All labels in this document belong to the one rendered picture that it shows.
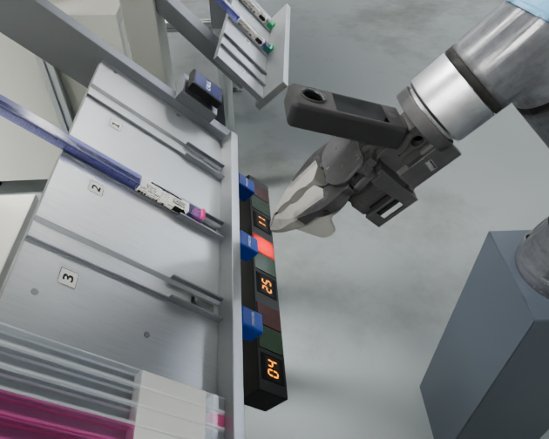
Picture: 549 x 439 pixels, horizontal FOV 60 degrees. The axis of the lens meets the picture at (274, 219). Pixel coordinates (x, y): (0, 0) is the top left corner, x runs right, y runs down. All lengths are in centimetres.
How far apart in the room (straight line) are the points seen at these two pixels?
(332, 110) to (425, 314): 104
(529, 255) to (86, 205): 62
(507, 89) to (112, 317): 38
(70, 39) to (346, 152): 37
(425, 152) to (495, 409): 63
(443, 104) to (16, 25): 49
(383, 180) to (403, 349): 90
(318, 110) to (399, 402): 94
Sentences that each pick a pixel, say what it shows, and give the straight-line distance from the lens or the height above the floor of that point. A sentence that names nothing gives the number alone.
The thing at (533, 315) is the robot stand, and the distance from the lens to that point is 78.
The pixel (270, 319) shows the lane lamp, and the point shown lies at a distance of 55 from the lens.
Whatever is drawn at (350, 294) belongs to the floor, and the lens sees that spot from 141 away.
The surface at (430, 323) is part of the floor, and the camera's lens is 141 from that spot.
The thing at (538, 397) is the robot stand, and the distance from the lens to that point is 101.
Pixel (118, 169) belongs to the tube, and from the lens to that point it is 50.
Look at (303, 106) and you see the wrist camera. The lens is 43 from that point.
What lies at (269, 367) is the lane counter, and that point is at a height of 66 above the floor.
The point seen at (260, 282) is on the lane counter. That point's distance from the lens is 58.
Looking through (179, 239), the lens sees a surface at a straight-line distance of 51.
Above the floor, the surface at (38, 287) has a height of 83.
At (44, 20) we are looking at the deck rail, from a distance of 66.
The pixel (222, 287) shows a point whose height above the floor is 72.
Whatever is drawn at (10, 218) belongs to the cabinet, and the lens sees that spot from 82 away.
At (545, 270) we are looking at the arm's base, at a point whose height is 59.
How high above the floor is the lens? 112
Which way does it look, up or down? 44 degrees down
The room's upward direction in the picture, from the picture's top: straight up
